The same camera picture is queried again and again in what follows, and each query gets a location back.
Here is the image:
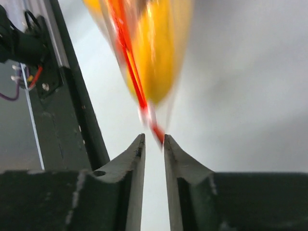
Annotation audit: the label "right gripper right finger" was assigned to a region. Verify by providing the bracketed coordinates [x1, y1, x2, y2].
[164, 135, 308, 231]

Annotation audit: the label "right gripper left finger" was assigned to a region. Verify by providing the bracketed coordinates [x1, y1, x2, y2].
[0, 134, 145, 231]

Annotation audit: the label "clear zip top bag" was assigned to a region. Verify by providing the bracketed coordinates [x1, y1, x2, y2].
[84, 0, 194, 145]

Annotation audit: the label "yellow fake corn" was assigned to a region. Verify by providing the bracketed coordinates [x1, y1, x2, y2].
[128, 0, 194, 107]

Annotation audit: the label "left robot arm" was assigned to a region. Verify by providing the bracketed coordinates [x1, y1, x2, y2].
[0, 6, 50, 66]

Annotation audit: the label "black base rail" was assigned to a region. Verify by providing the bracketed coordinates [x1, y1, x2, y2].
[27, 0, 110, 170]

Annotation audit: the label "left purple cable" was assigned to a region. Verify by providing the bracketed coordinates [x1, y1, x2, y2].
[0, 64, 31, 101]

